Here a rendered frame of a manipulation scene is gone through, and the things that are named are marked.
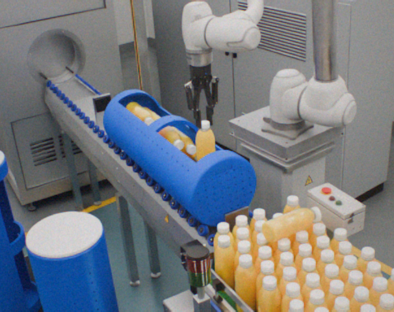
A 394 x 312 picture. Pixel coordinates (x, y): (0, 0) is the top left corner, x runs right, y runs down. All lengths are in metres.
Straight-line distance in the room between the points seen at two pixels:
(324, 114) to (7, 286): 1.74
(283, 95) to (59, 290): 1.21
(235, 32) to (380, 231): 2.33
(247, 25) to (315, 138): 0.91
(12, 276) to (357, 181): 2.29
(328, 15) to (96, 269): 1.27
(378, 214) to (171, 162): 2.14
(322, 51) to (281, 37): 1.51
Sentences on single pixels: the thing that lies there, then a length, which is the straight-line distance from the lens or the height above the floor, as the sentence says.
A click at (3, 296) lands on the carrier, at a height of 0.35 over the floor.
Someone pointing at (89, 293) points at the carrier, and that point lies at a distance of 2.10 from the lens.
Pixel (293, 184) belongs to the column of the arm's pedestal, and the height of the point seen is 0.88.
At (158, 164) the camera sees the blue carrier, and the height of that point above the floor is 1.14.
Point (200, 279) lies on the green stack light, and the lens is 1.54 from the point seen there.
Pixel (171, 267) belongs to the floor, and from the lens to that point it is 3.52.
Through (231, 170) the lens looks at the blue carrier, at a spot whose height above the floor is 1.17.
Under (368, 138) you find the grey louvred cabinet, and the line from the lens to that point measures 3.87.
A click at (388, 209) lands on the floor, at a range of 4.07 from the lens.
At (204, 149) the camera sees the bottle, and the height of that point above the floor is 1.24.
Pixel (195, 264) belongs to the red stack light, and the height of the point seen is 1.24.
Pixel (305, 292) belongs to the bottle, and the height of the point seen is 1.06.
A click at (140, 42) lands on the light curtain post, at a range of 3.30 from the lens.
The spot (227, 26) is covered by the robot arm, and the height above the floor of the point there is 1.72.
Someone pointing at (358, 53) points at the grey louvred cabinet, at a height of 1.12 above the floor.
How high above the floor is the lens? 2.17
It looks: 28 degrees down
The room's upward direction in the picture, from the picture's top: 4 degrees counter-clockwise
